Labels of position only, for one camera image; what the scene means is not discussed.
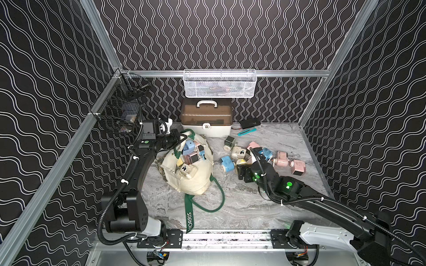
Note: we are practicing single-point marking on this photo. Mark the blue rounded pencil sharpener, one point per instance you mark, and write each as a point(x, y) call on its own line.
point(227, 164)

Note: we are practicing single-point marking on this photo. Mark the black wire basket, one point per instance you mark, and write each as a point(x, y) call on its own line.
point(123, 107)

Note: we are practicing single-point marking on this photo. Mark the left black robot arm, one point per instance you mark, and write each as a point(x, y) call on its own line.
point(124, 216)

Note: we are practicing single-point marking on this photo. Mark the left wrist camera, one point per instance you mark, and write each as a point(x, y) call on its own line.
point(151, 129)

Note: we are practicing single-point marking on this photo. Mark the cream tote bag green handles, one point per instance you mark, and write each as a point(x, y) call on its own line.
point(203, 159)

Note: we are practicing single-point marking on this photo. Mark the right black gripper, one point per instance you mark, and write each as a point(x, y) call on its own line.
point(247, 169)

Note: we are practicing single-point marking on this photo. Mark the cream cartoon pencil sharpener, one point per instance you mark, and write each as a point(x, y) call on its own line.
point(188, 171)

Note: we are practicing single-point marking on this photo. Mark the black battery pack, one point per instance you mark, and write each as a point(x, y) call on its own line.
point(249, 123)

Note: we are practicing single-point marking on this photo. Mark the green pencil sharpener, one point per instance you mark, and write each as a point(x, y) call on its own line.
point(229, 143)

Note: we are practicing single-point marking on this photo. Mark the blue square pencil sharpener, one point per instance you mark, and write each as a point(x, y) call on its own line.
point(268, 154)

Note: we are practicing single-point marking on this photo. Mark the teal utility knife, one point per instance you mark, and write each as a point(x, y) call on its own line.
point(247, 131)

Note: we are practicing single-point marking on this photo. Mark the brown lid white toolbox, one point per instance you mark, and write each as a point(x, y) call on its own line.
point(208, 117)

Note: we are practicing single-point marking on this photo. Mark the yellow pencil sharpener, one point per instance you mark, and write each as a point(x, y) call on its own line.
point(240, 163)

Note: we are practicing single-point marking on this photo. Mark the pink square pencil sharpener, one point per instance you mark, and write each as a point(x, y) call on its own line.
point(298, 167)

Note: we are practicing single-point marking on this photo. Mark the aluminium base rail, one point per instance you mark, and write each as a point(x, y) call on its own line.
point(233, 239)

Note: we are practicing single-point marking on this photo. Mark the pink round pencil sharpener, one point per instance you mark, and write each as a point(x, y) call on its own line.
point(281, 160)

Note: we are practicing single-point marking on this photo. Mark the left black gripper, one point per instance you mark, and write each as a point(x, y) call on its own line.
point(175, 137)

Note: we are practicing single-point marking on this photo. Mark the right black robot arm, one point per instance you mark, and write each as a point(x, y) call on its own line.
point(366, 234)

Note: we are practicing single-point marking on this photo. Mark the light blue pencil sharpener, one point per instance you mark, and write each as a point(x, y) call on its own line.
point(189, 147)

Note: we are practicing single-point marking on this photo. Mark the cream white pencil sharpener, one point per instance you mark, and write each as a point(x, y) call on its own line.
point(238, 153)

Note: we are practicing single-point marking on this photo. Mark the white wire mesh basket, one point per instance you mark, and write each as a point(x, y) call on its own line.
point(219, 83)

